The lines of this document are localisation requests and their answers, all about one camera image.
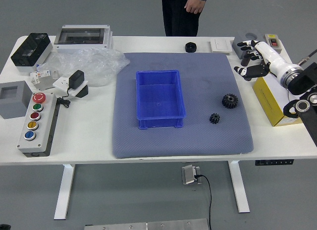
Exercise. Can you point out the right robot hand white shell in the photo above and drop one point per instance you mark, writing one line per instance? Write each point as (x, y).
(270, 57)

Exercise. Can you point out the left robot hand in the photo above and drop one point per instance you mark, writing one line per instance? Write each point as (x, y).
(4, 227)

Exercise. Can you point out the person's hand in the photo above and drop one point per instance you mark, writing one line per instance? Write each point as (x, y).
(195, 5)

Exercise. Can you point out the big black gear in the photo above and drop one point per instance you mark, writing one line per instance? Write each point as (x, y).
(230, 100)

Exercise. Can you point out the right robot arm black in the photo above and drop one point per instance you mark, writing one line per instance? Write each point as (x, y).
(303, 78)

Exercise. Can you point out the yellow white cardboard box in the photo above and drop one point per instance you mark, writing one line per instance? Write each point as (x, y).
(268, 101)

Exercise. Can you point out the blue plastic box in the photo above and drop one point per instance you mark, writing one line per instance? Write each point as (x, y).
(158, 98)

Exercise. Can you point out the grey five-button control box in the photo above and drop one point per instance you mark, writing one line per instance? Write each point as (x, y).
(37, 131)

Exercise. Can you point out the grey distribution box clear window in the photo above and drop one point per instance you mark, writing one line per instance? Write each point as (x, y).
(81, 38)

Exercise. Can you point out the person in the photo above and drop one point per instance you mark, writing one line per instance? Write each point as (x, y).
(175, 17)

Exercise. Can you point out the black cylindrical capacitor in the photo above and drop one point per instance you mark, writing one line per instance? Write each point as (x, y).
(245, 61)

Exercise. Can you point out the white table leg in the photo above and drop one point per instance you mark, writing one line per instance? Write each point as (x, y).
(64, 190)
(239, 188)

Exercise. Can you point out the small black gear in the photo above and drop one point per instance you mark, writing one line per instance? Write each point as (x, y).
(215, 118)

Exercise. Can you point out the black table height control panel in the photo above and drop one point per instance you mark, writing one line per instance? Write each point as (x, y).
(273, 162)

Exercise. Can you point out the blue-grey mat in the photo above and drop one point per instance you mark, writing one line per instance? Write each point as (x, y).
(198, 138)

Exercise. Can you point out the clear plastic bag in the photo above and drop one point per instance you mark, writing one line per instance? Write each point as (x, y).
(99, 64)

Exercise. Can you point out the grey block with square hole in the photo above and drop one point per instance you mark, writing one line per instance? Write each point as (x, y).
(13, 101)

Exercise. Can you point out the black power adapter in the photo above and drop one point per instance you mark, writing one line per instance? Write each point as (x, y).
(76, 78)

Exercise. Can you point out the silver floor socket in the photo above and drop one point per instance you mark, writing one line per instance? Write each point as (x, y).
(188, 175)

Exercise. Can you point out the white socket plate black base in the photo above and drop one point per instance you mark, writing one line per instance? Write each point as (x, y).
(59, 84)

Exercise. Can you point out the white circuit breaker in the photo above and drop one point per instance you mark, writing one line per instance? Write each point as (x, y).
(39, 76)

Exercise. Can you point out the grey switch box red button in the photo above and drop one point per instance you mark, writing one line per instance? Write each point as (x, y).
(273, 40)

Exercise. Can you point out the white wall switch plate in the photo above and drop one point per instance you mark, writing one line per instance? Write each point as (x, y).
(221, 45)

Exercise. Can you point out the black lidded enclosure white base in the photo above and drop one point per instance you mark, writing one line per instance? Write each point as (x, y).
(29, 51)

